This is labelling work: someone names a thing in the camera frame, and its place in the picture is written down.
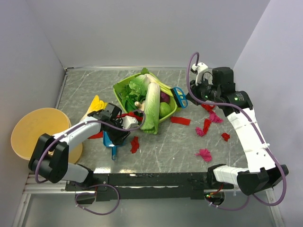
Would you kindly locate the blue dustpan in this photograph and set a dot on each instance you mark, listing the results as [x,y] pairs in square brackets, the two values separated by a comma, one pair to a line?
[109,144]

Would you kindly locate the black base frame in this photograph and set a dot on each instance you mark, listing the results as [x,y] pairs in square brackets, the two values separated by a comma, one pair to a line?
[191,185]

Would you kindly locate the yellow napa cabbage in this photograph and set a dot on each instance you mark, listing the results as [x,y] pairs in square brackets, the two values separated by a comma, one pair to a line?
[96,105]

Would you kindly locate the red crumpled paper centre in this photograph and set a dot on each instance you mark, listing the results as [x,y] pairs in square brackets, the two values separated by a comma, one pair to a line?
[135,144]

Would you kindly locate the red paper strip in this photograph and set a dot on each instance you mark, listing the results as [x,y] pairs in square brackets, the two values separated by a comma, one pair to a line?
[180,120]
[97,136]

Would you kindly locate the pink paper scrap upper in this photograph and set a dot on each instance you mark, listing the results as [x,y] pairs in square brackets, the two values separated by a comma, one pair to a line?
[213,117]

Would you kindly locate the blue hand brush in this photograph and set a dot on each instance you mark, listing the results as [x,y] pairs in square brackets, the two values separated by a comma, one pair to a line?
[179,97]

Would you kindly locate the red paper strip left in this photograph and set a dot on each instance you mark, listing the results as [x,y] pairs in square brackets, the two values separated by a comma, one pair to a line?
[97,136]

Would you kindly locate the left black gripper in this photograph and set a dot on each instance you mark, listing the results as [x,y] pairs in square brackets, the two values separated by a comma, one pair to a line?
[119,138]

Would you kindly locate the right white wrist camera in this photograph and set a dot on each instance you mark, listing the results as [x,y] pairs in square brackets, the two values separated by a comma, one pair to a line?
[199,70]

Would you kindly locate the green round fruit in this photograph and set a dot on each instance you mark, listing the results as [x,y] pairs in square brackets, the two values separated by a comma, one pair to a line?
[164,110]

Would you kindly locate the beige mushroom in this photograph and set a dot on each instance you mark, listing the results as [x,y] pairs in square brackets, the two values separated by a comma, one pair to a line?
[139,106]

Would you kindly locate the green leafy lettuce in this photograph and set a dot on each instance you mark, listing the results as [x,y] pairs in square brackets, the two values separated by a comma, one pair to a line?
[132,89]

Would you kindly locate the green onion stalks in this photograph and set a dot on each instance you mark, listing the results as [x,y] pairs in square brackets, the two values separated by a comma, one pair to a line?
[164,88]

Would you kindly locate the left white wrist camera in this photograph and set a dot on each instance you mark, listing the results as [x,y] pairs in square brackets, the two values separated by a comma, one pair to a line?
[129,122]

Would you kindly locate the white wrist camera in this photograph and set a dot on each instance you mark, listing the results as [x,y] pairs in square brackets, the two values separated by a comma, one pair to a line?
[129,122]
[199,70]

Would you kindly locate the pink paper scrap middle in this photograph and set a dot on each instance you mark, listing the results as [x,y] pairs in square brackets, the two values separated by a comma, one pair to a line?
[199,131]

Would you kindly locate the purple onion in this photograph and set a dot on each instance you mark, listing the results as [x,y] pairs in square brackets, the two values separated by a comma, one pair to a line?
[164,97]

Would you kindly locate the pink paper scrap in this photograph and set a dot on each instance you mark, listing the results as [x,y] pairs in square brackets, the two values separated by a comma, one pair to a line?
[204,154]
[213,117]
[199,131]

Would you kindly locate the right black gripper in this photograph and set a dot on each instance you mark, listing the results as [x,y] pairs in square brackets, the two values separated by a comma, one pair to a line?
[195,88]

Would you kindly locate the red paper strip right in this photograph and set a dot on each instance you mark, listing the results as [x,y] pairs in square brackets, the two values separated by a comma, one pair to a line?
[180,120]

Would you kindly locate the beige plastic bucket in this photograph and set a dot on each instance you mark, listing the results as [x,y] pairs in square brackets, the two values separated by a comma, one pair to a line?
[27,131]

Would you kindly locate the long green white cabbage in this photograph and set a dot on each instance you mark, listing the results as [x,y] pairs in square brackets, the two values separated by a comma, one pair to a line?
[151,109]

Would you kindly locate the red chili pepper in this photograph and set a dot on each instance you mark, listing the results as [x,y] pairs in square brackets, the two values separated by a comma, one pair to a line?
[131,114]

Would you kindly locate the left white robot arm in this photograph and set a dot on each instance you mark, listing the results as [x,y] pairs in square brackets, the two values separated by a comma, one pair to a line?
[50,158]

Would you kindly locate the green plastic basket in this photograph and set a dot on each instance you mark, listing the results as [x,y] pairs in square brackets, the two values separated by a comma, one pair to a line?
[172,104]

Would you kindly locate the pink paper scrap lower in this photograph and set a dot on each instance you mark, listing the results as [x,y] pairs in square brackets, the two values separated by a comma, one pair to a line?
[204,154]

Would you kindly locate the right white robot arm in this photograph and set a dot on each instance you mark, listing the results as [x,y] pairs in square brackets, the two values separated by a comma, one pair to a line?
[263,170]

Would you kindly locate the red paper strip vertical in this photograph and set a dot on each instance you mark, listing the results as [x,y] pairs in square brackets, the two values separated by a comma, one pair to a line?
[207,123]

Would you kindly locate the red paper scrap top right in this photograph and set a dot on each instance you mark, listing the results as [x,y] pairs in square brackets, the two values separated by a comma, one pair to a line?
[209,108]

